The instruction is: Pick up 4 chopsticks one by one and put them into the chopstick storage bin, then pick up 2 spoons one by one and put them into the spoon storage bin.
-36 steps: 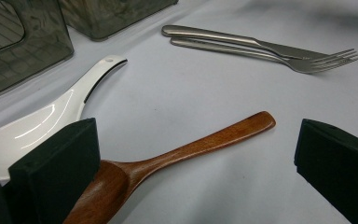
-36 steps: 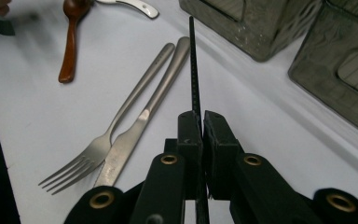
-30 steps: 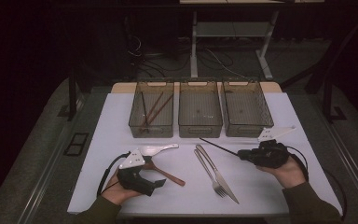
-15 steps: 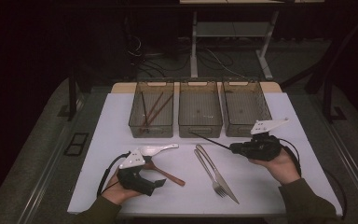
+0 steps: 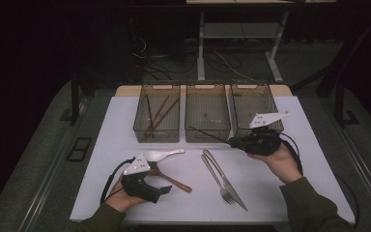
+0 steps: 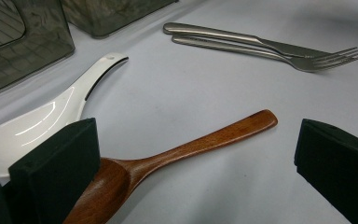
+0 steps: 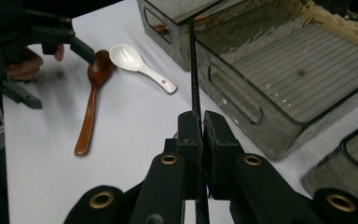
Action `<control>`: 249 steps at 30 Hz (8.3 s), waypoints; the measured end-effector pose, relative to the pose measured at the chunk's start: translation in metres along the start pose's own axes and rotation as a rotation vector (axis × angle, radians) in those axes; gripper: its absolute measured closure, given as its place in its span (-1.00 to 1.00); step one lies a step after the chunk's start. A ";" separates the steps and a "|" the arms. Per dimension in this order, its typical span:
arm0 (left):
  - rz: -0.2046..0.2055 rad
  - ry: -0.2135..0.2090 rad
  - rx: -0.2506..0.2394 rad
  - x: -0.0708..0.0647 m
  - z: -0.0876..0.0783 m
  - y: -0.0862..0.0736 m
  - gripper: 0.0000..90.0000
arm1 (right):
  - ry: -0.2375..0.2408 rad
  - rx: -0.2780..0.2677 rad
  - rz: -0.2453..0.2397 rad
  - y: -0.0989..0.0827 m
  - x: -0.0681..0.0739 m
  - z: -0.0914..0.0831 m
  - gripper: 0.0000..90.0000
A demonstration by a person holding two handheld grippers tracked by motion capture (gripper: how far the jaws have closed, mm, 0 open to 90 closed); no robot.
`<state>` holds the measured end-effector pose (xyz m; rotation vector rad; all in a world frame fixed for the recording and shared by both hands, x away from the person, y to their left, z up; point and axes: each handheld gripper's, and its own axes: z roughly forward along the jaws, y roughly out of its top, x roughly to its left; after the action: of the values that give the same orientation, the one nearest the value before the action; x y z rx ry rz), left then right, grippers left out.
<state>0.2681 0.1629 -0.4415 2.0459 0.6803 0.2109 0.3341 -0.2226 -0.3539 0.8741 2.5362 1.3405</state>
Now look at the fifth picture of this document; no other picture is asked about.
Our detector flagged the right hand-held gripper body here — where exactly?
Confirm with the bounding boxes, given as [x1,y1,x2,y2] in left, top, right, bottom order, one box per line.
[238,110,290,158]

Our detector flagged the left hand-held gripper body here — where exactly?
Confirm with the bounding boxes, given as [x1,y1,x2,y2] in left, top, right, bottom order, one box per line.
[120,154,162,205]

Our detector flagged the brown wooden spoon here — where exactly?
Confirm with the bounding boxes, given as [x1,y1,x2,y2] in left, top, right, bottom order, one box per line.
[148,166,193,193]

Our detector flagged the white ceramic spoon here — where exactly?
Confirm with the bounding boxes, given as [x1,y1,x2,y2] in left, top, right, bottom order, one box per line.
[145,148,186,163]

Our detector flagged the clear plastic bin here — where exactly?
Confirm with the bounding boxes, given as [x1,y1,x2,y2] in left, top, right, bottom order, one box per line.
[132,84,182,144]
[230,82,285,139]
[185,83,232,144]

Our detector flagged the brown wooden chopstick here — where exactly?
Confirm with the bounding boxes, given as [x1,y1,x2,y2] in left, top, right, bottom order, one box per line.
[145,98,181,137]
[147,95,171,131]

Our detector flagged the person's right hand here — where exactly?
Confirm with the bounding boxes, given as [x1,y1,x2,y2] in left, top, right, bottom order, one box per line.
[247,142,304,185]

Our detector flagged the person's left hand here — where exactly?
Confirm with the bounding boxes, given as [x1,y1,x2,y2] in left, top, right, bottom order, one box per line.
[104,176,147,214]

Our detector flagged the steel fork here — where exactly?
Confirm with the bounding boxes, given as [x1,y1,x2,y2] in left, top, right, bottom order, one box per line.
[200,154,237,206]

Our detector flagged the silver forks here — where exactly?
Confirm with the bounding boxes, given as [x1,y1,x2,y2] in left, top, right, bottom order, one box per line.
[202,149,249,213]

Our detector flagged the white table sheet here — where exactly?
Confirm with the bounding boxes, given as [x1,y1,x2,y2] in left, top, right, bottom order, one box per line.
[70,95,356,225]

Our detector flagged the black metal stand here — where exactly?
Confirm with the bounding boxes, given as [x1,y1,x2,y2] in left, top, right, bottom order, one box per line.
[70,72,90,127]
[333,82,360,129]

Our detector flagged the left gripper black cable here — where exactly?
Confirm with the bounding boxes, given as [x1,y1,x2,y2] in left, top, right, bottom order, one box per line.
[100,156,137,206]

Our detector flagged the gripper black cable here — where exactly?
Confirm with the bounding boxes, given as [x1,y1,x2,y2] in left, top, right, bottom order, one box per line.
[100,156,137,206]
[278,131,361,231]

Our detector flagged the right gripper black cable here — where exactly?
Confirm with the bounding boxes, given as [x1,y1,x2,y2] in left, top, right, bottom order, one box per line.
[278,131,361,231]

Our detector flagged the white floor cable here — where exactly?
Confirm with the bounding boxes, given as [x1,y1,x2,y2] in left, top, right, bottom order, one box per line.
[212,48,259,82]

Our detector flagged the metal floor rail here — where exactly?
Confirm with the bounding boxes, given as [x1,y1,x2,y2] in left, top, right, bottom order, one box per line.
[18,127,78,232]
[333,127,371,212]

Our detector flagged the bundle of black floor cables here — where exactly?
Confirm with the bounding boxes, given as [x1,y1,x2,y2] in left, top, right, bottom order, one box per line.
[129,35,240,81]

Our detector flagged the white metal desk frame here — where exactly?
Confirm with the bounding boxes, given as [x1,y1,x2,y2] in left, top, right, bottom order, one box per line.
[186,0,337,83]

